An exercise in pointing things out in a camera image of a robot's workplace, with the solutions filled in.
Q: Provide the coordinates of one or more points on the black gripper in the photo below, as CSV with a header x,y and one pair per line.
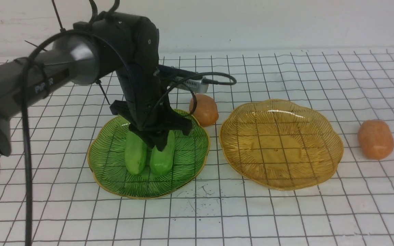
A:
x,y
148,110

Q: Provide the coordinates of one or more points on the green cucumber pointed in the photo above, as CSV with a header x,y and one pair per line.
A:
x,y
161,162

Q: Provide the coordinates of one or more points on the green cucumber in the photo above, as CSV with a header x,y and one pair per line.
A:
x,y
135,154

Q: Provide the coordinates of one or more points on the brown potato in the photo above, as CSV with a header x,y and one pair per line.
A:
x,y
206,112

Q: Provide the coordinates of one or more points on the amber glass plate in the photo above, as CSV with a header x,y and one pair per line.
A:
x,y
280,144

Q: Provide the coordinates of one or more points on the orange potato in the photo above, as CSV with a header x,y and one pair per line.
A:
x,y
375,139

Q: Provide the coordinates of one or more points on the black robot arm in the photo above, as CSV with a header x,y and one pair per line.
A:
x,y
122,43

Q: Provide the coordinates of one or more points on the green glass plate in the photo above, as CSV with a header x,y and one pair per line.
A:
x,y
106,160

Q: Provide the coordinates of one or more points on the white grid tablecloth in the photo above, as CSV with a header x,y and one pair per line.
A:
x,y
221,208

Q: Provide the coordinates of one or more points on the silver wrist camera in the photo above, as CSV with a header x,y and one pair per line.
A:
x,y
170,75

